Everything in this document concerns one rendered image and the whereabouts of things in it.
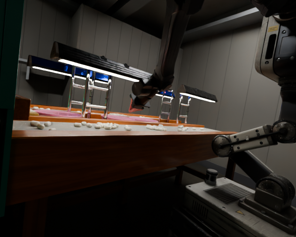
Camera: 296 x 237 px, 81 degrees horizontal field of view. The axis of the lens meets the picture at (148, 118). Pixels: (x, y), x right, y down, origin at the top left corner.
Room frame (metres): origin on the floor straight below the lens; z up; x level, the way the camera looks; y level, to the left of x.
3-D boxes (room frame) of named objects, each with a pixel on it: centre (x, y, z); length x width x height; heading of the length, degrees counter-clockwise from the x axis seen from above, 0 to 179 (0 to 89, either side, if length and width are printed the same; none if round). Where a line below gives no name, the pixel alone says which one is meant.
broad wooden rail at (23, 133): (1.10, -0.27, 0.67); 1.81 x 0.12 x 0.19; 135
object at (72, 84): (1.34, 0.57, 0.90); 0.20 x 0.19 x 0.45; 135
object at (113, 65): (0.99, 0.23, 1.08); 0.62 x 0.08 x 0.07; 135
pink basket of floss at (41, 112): (1.07, 0.55, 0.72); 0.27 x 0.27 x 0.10
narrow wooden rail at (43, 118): (1.38, 0.01, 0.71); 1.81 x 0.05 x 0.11; 135
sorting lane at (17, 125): (1.25, -0.12, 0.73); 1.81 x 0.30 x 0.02; 135
